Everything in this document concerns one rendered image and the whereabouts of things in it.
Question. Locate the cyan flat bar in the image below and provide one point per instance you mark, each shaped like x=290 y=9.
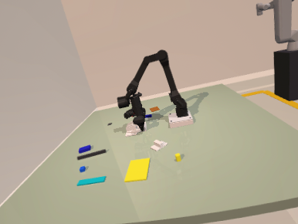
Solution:
x=91 y=181

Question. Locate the brown flat square plate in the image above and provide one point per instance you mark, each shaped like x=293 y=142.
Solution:
x=154 y=109

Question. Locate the blue rectangular block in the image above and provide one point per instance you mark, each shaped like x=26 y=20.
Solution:
x=84 y=149

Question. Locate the yellow flat plate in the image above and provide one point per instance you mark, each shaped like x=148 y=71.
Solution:
x=137 y=170

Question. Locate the small yellow block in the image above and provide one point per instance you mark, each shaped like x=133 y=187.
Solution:
x=178 y=156

